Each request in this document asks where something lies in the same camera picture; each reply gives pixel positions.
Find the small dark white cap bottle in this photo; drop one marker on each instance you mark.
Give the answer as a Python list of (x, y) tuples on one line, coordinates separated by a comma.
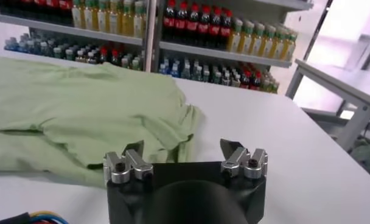
[(235, 80), (57, 51), (226, 78), (217, 77), (80, 56), (92, 57), (68, 54)]

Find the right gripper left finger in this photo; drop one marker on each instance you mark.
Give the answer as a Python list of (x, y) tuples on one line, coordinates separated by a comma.
[(127, 165)]

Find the white side table grey legs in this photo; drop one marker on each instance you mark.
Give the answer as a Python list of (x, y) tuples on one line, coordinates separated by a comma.
[(340, 80)]

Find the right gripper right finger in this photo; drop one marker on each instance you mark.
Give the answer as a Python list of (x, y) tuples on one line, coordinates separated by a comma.
[(242, 161)]

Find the metal bottle shelf rack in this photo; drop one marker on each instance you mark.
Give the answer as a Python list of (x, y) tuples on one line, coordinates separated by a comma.
[(221, 54), (66, 29)]

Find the blue water bottle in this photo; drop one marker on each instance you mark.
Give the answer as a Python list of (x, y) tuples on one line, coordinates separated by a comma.
[(9, 44), (163, 68), (174, 70), (20, 45)]

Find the small red label bottle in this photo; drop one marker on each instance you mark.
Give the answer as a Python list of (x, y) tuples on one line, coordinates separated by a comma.
[(103, 54), (245, 80), (115, 57), (256, 82)]

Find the red cap cola bottle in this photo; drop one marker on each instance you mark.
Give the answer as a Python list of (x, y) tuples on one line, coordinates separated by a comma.
[(169, 22), (52, 3), (181, 24), (192, 25), (226, 30), (215, 29), (204, 27), (65, 4), (39, 3)]

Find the green polo shirt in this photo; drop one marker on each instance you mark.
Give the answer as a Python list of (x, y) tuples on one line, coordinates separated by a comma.
[(81, 106)]

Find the grey green cloth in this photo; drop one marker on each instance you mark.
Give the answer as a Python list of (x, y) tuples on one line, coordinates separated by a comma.
[(366, 155)]

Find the yellow juice bottle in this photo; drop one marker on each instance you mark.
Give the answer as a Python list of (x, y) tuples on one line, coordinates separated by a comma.
[(87, 15), (236, 38), (126, 19), (101, 16), (268, 42), (113, 18), (77, 13), (279, 45), (258, 41), (290, 47), (138, 19), (247, 39)]

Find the small green drink bottle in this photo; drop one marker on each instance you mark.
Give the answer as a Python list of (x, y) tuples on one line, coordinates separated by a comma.
[(31, 46), (185, 71), (197, 73), (206, 75), (44, 48)]

